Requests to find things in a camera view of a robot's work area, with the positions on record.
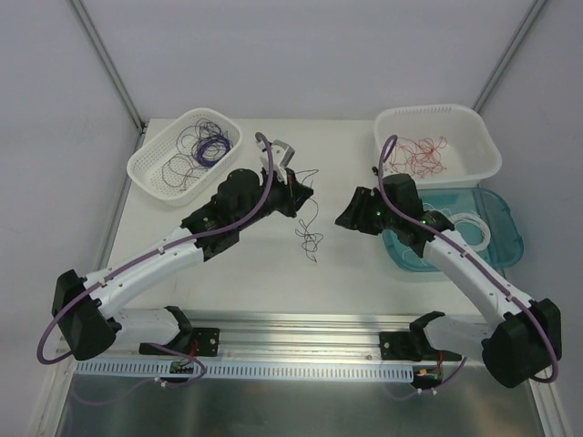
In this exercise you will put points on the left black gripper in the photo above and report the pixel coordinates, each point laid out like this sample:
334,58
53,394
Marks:
295,196

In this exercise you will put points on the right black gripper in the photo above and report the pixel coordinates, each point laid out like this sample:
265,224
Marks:
353,211

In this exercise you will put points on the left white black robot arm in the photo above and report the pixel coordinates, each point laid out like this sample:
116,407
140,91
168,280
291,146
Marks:
240,201

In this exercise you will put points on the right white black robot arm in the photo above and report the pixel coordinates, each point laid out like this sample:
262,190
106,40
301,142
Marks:
522,337

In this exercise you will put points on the white plastic tub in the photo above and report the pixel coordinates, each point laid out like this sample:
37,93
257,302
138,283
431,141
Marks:
439,146

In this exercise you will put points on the white perforated basket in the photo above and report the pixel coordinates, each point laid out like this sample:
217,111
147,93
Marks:
181,161

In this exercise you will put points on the teal transparent plastic bin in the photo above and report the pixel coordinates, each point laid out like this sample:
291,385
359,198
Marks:
483,219

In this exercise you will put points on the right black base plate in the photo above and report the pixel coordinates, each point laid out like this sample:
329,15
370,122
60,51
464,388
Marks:
409,346

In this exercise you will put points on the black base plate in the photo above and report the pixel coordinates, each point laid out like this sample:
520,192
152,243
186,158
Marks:
409,346
203,341

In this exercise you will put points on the aluminium mounting rail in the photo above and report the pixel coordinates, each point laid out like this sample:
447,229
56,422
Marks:
296,339

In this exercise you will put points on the left aluminium frame post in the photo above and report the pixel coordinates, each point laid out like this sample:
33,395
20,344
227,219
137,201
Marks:
94,38

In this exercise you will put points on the aluminium frame post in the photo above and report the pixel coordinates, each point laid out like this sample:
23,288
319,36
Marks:
94,38
524,28

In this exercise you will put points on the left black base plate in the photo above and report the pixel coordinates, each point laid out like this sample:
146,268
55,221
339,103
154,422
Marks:
203,341

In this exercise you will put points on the white slotted cable duct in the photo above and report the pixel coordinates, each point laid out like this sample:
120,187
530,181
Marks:
249,370

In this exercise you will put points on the right aluminium frame post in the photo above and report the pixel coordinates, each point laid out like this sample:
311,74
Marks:
524,28

